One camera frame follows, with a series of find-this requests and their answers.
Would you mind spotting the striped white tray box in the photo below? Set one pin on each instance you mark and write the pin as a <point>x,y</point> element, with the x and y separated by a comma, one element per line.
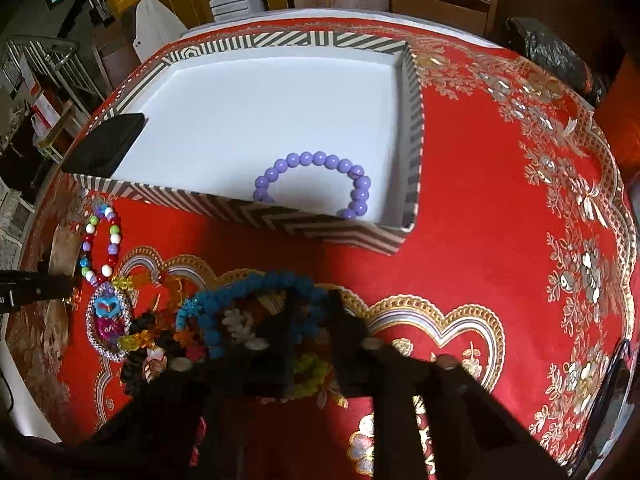
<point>310,132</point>

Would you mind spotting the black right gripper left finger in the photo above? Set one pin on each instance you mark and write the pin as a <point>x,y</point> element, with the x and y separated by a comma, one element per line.
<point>257,358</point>

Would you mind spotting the heart rhinestone pendant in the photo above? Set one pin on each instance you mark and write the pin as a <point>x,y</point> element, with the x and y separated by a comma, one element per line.
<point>108,318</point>

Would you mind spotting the black plastic bag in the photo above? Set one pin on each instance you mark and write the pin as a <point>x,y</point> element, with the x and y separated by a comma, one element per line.
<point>541,45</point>

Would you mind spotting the black velvet pouch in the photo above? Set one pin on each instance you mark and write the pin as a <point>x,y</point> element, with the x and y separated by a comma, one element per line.
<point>101,151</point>

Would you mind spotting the white ironing board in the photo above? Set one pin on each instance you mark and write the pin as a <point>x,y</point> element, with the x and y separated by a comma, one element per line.
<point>154,27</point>

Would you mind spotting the metal stair railing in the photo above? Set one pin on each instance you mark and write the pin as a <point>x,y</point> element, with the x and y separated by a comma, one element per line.
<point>55,58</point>

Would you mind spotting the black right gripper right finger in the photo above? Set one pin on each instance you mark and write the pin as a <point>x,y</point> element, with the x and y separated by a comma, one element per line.
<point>362,363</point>

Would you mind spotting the red gold floral tablecloth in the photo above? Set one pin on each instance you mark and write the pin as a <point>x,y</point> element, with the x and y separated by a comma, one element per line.
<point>512,305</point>

